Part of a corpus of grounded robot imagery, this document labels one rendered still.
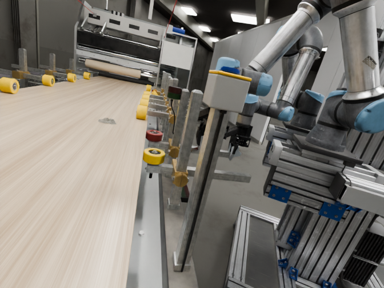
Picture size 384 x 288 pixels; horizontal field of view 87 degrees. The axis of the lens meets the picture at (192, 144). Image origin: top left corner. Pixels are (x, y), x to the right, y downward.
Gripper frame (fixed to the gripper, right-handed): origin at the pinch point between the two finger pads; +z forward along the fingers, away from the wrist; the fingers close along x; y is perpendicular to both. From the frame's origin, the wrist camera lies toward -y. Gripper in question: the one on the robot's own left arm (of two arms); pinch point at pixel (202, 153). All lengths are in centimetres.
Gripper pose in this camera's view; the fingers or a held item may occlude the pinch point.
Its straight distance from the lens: 80.5
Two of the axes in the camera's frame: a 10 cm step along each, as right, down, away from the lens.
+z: -2.1, 9.3, 3.1
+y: 4.9, 3.8, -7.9
